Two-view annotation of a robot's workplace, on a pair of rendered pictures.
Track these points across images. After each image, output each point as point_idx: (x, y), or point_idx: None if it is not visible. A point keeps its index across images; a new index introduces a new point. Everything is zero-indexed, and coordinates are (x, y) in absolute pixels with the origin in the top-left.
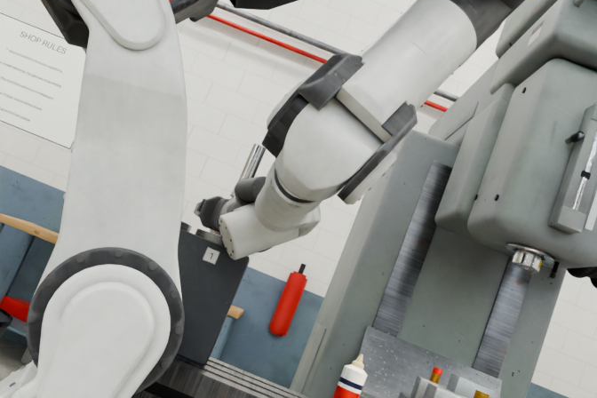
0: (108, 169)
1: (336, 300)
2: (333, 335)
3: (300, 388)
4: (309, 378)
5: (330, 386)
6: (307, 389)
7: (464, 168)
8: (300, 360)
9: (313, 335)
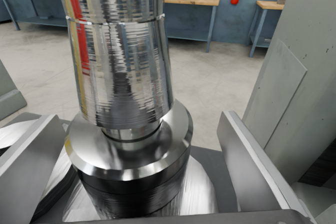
0: None
1: (317, 39)
2: (328, 93)
3: (279, 108)
4: (291, 112)
5: (321, 130)
6: (294, 129)
7: None
8: (265, 59)
9: (278, 52)
